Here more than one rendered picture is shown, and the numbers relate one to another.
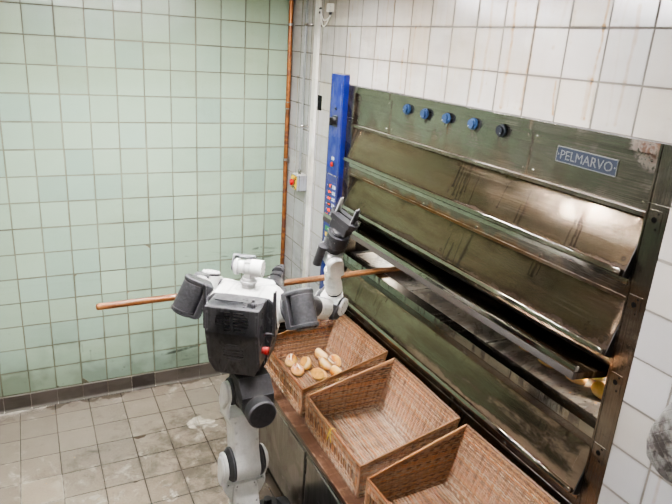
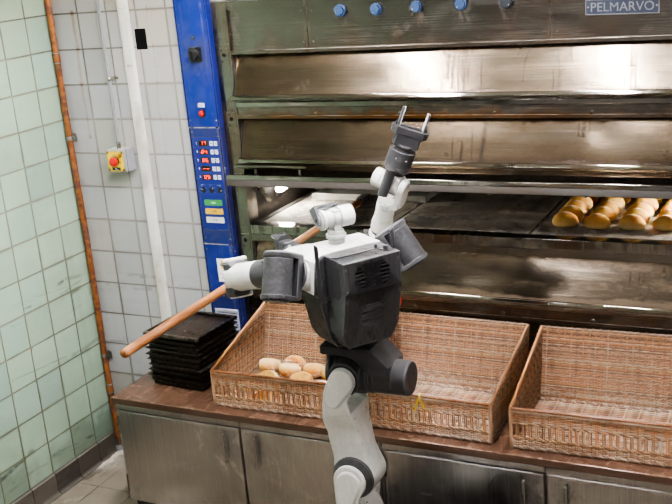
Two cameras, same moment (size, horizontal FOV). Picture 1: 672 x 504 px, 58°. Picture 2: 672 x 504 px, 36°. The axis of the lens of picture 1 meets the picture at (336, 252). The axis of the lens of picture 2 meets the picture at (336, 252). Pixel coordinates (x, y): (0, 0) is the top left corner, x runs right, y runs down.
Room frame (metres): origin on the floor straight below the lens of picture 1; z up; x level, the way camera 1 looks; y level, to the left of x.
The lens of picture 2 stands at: (-0.37, 2.12, 2.31)
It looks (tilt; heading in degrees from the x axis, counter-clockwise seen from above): 17 degrees down; 325
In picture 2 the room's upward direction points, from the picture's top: 5 degrees counter-clockwise
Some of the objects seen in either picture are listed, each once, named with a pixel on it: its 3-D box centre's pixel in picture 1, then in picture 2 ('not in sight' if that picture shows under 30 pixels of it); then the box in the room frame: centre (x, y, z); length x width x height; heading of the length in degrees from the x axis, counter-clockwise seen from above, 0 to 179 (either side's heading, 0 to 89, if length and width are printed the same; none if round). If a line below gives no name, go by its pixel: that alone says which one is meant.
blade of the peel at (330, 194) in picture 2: not in sight; (383, 187); (3.28, -0.75, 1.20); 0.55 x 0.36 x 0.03; 28
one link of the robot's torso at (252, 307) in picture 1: (243, 325); (350, 287); (2.10, 0.33, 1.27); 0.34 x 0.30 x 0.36; 83
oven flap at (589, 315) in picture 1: (445, 239); (447, 142); (2.51, -0.46, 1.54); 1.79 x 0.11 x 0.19; 27
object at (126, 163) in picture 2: (298, 181); (120, 159); (3.82, 0.27, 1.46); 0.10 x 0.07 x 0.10; 27
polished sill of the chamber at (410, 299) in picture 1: (439, 319); (454, 237); (2.52, -0.48, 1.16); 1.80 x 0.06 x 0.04; 27
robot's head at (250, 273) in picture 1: (250, 270); (336, 220); (2.16, 0.32, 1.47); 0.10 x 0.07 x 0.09; 83
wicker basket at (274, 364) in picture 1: (321, 358); (299, 356); (2.90, 0.04, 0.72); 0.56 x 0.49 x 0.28; 28
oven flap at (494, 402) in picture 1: (431, 348); (454, 273); (2.51, -0.46, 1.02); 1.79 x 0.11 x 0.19; 27
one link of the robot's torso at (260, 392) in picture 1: (250, 390); (369, 365); (2.08, 0.30, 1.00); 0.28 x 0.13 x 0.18; 28
